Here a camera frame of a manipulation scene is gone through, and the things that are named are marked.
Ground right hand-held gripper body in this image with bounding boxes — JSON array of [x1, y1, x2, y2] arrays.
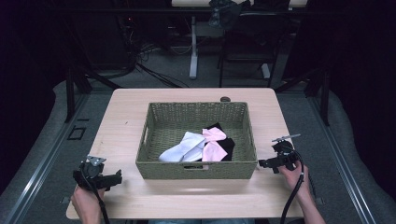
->
[[271, 133, 303, 173]]

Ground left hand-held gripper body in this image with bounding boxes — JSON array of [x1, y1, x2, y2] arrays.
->
[[72, 155, 110, 191]]

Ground person's right hand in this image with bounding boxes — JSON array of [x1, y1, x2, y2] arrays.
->
[[277, 161, 310, 200]]

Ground person's left hand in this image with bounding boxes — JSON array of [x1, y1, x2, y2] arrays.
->
[[70, 184, 106, 224]]

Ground black sock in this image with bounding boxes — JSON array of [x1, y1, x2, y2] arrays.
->
[[204, 121, 236, 162]]

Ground pink sock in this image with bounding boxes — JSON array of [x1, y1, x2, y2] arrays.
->
[[201, 126, 229, 162]]

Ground black metal stand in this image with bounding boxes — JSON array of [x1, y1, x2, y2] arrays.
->
[[64, 65, 121, 123], [274, 68, 332, 127]]

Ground green woven basket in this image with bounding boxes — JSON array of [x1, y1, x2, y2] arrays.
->
[[134, 101, 259, 181]]

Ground white sock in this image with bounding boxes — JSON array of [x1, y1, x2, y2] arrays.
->
[[158, 131, 207, 163]]

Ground person's blue jeans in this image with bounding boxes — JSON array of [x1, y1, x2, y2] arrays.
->
[[148, 218, 256, 224]]

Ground black chair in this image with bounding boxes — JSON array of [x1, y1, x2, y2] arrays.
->
[[217, 10, 292, 89]]

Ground dark bag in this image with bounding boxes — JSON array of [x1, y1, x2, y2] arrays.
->
[[207, 0, 243, 31]]

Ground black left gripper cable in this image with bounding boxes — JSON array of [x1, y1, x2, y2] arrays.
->
[[79, 170, 111, 224]]

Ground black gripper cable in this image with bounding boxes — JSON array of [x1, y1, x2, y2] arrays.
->
[[79, 170, 111, 224], [279, 146, 305, 224]]

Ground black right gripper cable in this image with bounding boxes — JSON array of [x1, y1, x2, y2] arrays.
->
[[279, 146, 305, 224]]

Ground aluminium floor rail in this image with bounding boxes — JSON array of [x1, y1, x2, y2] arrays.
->
[[2, 92, 90, 224], [307, 94, 378, 224]]

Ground bundle of floor cables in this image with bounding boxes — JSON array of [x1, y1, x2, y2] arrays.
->
[[122, 15, 191, 90]]

